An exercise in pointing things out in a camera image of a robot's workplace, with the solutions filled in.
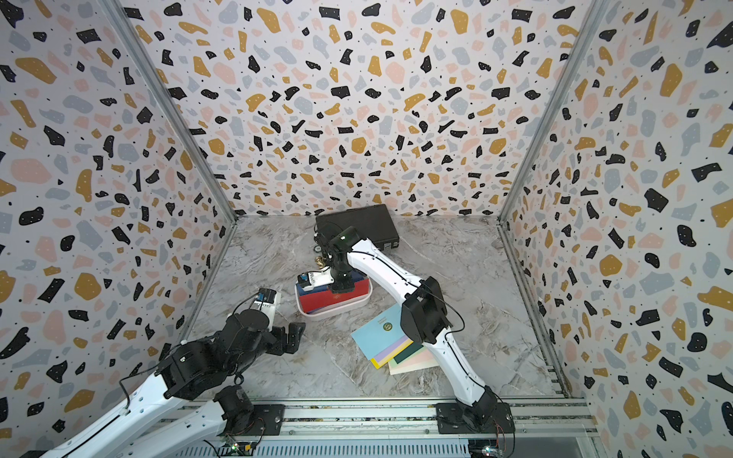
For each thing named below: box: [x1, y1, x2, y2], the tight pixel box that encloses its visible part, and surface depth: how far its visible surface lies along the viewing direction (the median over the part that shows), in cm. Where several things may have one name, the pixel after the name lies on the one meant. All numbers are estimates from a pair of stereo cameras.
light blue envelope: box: [350, 303, 406, 361], surface depth 92 cm
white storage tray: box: [293, 269, 374, 319], surface depth 90 cm
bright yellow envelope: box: [370, 338, 415, 370], surface depth 85 cm
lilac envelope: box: [373, 334, 410, 362], surface depth 87 cm
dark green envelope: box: [393, 341, 424, 365], surface depth 87 cm
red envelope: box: [298, 278, 370, 313], surface depth 92 cm
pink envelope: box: [387, 345, 440, 370], surface depth 86 cm
